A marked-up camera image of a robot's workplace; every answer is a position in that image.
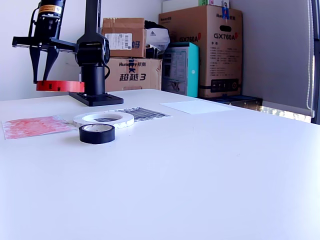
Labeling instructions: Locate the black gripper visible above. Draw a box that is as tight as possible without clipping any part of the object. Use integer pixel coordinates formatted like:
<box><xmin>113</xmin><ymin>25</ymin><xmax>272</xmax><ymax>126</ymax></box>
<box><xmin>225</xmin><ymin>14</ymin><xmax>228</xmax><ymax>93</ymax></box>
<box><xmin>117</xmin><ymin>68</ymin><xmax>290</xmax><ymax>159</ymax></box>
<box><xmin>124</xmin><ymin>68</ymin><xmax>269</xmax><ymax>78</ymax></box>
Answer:
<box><xmin>11</xmin><ymin>18</ymin><xmax>77</xmax><ymax>85</ymax></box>

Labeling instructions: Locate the plain white paper sheet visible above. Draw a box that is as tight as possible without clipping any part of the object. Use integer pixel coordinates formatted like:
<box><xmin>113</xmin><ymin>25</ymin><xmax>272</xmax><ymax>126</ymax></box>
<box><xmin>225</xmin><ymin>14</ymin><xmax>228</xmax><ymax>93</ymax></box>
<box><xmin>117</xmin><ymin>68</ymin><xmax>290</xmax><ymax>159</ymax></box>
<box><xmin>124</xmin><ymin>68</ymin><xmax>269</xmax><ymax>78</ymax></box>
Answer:
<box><xmin>159</xmin><ymin>100</ymin><xmax>236</xmax><ymax>115</ymax></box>

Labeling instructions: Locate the black tape roll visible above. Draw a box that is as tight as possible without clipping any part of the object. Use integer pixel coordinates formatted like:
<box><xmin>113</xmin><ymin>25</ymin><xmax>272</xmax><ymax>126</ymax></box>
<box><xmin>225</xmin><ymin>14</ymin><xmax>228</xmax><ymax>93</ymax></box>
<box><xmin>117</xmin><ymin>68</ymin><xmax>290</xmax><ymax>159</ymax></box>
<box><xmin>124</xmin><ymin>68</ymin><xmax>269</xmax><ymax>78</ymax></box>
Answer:
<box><xmin>78</xmin><ymin>123</ymin><xmax>116</xmax><ymax>145</ymax></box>

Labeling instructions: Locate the black box with trim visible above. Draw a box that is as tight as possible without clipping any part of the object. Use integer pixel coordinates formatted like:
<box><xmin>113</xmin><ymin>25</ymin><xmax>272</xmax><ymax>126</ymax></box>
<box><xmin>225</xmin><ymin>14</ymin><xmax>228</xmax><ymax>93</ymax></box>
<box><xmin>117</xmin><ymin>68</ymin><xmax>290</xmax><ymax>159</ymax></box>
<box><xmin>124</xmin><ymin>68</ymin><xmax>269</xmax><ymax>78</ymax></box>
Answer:
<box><xmin>207</xmin><ymin>94</ymin><xmax>263</xmax><ymax>112</ymax></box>

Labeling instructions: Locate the red tape roll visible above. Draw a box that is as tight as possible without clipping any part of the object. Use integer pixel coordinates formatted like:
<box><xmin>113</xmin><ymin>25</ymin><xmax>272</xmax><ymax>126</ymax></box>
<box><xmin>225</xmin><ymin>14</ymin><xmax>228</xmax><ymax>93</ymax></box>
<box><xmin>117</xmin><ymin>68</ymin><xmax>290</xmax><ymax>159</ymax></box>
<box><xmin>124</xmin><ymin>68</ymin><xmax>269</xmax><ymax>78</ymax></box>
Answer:
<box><xmin>36</xmin><ymin>79</ymin><xmax>86</xmax><ymax>92</ymax></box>

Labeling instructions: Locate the Huntkey printed cardboard box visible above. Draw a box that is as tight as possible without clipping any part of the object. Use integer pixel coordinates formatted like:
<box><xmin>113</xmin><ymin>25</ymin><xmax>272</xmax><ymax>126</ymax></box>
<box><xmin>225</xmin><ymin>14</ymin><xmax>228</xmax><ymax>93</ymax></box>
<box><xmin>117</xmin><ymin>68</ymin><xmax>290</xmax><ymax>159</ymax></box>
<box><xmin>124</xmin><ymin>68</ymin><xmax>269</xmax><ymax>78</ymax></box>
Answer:
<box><xmin>104</xmin><ymin>57</ymin><xmax>163</xmax><ymax>93</ymax></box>

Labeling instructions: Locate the teal product box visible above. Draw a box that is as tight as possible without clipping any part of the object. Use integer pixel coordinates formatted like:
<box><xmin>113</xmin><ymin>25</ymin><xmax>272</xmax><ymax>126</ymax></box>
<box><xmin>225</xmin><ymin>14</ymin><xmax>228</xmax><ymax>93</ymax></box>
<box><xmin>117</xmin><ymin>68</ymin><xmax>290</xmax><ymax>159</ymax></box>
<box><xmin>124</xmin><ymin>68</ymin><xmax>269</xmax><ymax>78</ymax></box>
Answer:
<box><xmin>161</xmin><ymin>41</ymin><xmax>200</xmax><ymax>98</ymax></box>

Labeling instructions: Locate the black scribbled paper sheet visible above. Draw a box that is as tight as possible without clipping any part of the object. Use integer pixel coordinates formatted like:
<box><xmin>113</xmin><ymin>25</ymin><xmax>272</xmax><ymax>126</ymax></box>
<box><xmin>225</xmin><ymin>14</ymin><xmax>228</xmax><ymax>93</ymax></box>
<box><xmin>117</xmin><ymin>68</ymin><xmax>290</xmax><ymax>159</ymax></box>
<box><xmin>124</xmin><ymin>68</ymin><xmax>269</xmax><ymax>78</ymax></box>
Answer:
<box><xmin>94</xmin><ymin>106</ymin><xmax>173</xmax><ymax>123</ymax></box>

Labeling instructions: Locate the red scribbled paper sheet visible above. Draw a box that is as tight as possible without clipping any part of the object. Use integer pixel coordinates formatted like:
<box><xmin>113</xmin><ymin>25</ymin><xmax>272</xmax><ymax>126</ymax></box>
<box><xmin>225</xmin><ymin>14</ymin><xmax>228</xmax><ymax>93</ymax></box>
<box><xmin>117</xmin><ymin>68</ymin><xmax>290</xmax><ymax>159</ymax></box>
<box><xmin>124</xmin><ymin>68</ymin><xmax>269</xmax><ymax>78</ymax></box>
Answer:
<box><xmin>1</xmin><ymin>115</ymin><xmax>77</xmax><ymax>141</ymax></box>

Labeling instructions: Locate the white bead blind cord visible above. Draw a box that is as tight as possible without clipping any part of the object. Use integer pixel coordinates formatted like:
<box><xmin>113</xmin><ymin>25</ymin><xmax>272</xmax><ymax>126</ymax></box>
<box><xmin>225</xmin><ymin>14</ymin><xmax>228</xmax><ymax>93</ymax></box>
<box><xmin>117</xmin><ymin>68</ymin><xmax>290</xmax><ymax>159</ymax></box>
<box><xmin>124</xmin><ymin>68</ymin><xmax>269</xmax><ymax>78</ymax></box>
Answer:
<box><xmin>305</xmin><ymin>0</ymin><xmax>315</xmax><ymax>117</ymax></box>

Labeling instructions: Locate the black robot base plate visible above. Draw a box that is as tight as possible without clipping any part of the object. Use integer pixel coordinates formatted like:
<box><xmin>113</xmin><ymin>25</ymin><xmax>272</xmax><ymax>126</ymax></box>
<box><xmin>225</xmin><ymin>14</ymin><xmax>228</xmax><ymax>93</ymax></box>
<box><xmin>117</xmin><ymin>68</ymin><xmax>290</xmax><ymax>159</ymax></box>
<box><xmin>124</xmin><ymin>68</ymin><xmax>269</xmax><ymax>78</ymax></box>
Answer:
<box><xmin>68</xmin><ymin>91</ymin><xmax>125</xmax><ymax>108</ymax></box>

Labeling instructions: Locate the white adidas bag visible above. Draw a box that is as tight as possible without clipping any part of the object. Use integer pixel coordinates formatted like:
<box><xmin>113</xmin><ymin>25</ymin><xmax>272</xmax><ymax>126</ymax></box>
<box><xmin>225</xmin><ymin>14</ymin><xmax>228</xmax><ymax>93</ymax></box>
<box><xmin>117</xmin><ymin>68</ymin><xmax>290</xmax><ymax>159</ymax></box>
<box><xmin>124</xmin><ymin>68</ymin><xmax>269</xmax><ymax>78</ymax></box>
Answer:
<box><xmin>144</xmin><ymin>20</ymin><xmax>171</xmax><ymax>50</ymax></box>

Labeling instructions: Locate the large GX760A cardboard box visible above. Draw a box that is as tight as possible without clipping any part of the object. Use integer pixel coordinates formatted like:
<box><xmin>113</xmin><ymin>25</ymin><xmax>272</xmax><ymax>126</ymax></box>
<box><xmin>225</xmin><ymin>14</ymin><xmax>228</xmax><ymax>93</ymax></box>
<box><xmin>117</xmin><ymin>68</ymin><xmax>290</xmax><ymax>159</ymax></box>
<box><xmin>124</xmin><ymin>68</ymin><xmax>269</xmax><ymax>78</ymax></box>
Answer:
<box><xmin>158</xmin><ymin>5</ymin><xmax>243</xmax><ymax>99</ymax></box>

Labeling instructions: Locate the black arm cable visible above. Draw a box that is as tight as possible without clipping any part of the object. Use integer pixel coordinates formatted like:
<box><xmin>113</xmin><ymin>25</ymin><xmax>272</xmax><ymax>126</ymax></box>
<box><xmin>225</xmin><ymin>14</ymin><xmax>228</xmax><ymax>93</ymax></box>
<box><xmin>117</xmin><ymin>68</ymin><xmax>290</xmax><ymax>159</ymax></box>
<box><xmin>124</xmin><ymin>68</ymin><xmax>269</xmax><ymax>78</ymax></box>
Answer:
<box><xmin>27</xmin><ymin>6</ymin><xmax>40</xmax><ymax>38</ymax></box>

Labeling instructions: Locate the white printed carton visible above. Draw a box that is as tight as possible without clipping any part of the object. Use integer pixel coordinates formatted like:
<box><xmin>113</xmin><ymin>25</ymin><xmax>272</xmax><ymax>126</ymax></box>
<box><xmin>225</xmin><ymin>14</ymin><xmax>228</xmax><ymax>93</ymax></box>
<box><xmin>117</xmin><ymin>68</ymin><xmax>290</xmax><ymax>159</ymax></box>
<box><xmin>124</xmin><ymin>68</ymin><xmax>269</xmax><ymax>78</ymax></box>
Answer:
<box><xmin>209</xmin><ymin>0</ymin><xmax>231</xmax><ymax>8</ymax></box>

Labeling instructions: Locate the white tape roll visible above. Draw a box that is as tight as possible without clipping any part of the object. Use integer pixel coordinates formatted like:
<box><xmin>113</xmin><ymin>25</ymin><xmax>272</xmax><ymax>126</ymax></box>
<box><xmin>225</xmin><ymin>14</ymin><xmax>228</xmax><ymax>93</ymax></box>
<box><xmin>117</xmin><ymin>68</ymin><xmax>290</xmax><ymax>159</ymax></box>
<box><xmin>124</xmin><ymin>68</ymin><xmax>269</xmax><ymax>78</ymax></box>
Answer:
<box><xmin>72</xmin><ymin>111</ymin><xmax>135</xmax><ymax>130</ymax></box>

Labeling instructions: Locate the small labelled cardboard box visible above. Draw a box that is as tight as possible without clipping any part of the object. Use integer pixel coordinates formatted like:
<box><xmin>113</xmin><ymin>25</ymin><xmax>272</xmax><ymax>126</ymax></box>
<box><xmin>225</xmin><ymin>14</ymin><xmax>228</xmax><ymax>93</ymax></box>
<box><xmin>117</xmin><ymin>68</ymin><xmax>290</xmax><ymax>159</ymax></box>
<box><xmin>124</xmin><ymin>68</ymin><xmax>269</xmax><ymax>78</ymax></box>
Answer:
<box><xmin>101</xmin><ymin>17</ymin><xmax>147</xmax><ymax>59</ymax></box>

